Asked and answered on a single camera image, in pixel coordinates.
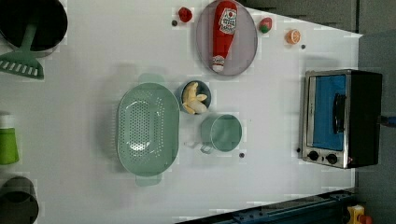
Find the black oven door handle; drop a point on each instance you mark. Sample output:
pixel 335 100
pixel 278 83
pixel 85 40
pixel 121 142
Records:
pixel 338 113

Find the black toaster oven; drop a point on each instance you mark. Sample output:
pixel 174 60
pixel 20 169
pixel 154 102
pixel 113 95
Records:
pixel 362 111

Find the left oven knob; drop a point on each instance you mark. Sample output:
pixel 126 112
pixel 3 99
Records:
pixel 312 155

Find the oven knob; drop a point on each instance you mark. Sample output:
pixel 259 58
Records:
pixel 332 159
pixel 312 155

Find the right oven knob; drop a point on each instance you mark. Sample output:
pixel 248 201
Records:
pixel 332 159

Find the peeled banana toy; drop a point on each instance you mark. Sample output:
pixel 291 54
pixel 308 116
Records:
pixel 193 102

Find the small blue bowl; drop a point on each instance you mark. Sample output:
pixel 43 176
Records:
pixel 203 89

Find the green metal cup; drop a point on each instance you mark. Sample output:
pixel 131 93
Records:
pixel 220 132

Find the green colander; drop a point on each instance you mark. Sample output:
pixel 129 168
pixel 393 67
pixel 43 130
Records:
pixel 147 130

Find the grey round plate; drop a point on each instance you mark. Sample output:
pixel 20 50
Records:
pixel 243 48

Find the red ketchup bottle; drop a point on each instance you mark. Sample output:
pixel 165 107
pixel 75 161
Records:
pixel 224 27

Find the small red tomato toy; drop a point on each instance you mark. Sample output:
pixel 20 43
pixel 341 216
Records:
pixel 185 14

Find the red strawberry toy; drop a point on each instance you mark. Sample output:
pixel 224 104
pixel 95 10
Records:
pixel 265 25

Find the orange slice toy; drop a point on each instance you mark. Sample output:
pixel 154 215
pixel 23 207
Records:
pixel 293 36

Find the black pot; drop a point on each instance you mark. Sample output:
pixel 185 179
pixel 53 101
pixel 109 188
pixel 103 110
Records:
pixel 51 27

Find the green spatula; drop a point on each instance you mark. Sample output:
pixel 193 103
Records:
pixel 22 62

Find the yellow red emergency button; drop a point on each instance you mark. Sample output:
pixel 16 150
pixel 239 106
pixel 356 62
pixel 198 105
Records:
pixel 358 216

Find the green white bottle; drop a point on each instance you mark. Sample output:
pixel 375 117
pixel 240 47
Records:
pixel 8 142

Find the black cylinder cup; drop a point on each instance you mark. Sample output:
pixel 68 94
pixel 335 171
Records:
pixel 19 204

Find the blue metal frame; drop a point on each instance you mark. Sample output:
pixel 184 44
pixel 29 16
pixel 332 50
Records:
pixel 325 208

